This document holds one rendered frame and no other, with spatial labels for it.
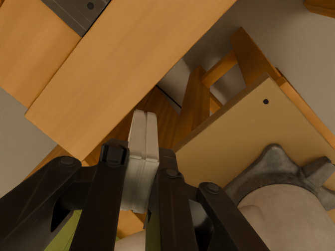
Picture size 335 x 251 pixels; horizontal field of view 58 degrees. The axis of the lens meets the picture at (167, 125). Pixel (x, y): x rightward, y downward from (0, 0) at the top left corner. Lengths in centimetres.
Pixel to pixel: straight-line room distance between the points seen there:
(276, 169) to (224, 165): 9
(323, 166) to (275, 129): 10
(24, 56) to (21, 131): 127
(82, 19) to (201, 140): 29
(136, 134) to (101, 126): 41
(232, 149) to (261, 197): 10
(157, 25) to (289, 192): 34
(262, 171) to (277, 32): 94
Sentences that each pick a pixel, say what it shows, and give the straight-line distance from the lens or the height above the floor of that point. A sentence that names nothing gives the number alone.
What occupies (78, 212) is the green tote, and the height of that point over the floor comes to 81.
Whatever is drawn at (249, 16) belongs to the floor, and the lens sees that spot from 140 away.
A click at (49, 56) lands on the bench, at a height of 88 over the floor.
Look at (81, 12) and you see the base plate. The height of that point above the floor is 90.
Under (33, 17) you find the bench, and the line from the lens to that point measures 59.
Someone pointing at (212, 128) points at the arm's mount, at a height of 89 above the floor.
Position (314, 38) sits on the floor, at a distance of 147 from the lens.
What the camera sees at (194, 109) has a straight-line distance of 89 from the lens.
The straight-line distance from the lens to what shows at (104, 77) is 53.
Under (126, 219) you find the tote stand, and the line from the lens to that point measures 83.
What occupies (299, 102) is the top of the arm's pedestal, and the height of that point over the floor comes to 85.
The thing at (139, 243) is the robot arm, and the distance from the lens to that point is 50.
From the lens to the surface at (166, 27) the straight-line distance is 49.
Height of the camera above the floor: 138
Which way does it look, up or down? 64 degrees down
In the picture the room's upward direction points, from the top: 163 degrees counter-clockwise
